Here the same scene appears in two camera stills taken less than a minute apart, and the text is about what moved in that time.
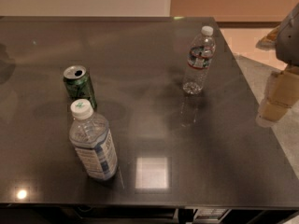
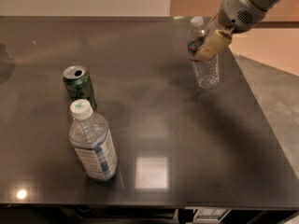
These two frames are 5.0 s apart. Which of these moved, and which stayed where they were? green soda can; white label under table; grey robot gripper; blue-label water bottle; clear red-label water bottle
Moved: grey robot gripper; clear red-label water bottle
Stayed: green soda can; white label under table; blue-label water bottle
